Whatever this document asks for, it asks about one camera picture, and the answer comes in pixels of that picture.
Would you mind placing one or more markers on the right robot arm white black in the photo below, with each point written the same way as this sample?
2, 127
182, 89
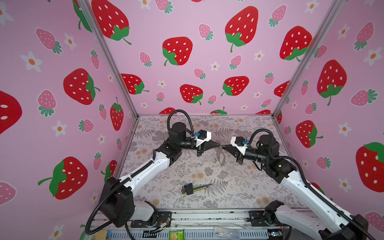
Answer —
332, 223

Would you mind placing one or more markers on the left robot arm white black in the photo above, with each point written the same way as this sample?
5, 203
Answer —
117, 205

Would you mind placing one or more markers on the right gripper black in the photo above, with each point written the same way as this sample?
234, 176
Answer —
234, 151

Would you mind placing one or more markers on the black connector with coloured wires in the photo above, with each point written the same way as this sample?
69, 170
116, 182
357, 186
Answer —
189, 189

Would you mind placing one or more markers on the green snack packet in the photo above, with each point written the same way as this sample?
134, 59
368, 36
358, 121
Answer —
177, 235

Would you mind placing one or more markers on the aluminium rail frame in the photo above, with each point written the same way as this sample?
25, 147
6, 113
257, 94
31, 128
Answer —
199, 224

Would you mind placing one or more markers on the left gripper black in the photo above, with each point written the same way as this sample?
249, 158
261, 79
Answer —
208, 145

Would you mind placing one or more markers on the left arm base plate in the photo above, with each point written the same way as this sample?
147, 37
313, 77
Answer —
157, 219

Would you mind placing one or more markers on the clear plastic bag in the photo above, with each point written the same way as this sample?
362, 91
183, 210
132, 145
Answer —
226, 233

